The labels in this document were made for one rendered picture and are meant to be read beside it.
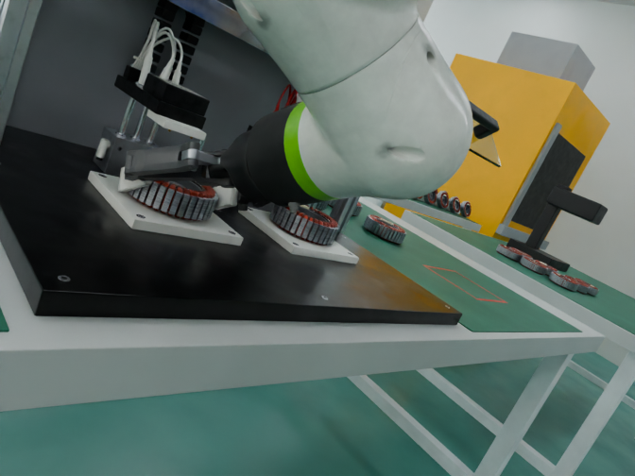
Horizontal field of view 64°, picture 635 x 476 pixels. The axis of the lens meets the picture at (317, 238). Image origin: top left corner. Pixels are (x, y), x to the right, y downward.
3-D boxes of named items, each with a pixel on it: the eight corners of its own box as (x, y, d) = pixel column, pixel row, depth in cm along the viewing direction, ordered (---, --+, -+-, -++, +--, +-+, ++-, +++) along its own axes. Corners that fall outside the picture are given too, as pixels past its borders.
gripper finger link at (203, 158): (244, 180, 53) (226, 165, 48) (197, 179, 54) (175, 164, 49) (246, 159, 53) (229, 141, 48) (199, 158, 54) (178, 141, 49)
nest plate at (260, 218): (356, 264, 83) (359, 257, 83) (291, 254, 72) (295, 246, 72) (301, 226, 93) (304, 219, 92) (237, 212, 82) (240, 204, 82)
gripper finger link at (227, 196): (234, 181, 64) (239, 182, 65) (204, 189, 69) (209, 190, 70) (232, 204, 64) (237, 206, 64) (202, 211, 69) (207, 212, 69)
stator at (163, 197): (224, 229, 65) (234, 203, 64) (141, 212, 57) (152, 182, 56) (188, 196, 72) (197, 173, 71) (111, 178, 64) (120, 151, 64)
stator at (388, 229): (403, 248, 128) (410, 235, 127) (364, 231, 127) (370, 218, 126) (398, 239, 139) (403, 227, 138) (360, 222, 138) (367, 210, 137)
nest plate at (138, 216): (240, 246, 65) (244, 237, 65) (130, 229, 54) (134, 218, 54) (188, 200, 75) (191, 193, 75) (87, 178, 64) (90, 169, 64)
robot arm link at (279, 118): (279, 198, 42) (351, 218, 48) (289, 65, 43) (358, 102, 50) (235, 206, 46) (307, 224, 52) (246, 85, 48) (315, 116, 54)
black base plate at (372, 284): (456, 325, 83) (463, 314, 82) (34, 316, 36) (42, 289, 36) (290, 210, 114) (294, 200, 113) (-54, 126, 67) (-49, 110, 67)
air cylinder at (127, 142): (153, 184, 75) (166, 150, 74) (104, 173, 70) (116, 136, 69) (140, 172, 79) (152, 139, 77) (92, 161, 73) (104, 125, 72)
